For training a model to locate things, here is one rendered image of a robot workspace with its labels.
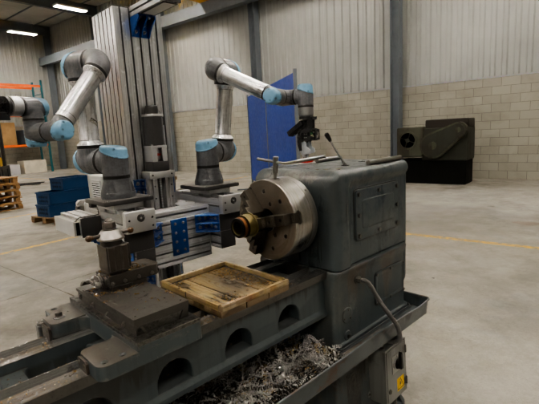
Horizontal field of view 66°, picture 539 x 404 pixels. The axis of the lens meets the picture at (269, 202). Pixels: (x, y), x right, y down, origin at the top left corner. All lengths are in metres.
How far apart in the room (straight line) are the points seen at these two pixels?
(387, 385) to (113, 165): 1.54
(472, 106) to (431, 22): 2.41
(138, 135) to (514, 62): 10.21
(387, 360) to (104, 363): 1.28
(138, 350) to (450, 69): 11.22
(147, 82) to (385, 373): 1.76
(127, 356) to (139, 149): 1.27
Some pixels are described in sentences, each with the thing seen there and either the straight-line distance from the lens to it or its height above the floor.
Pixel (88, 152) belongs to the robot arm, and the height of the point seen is 1.37.
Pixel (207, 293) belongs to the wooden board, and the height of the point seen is 0.88.
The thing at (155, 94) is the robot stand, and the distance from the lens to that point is 2.23.
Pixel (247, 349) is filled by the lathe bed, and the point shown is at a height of 0.71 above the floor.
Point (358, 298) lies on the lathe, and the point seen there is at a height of 0.71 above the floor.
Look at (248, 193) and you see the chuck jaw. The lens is 1.61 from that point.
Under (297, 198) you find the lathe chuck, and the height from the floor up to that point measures 1.17.
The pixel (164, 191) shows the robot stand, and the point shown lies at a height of 1.14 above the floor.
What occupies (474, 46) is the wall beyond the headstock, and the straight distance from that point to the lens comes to 11.80.
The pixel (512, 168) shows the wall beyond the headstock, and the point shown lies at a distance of 11.49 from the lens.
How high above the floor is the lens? 1.41
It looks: 10 degrees down
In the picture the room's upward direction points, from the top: 3 degrees counter-clockwise
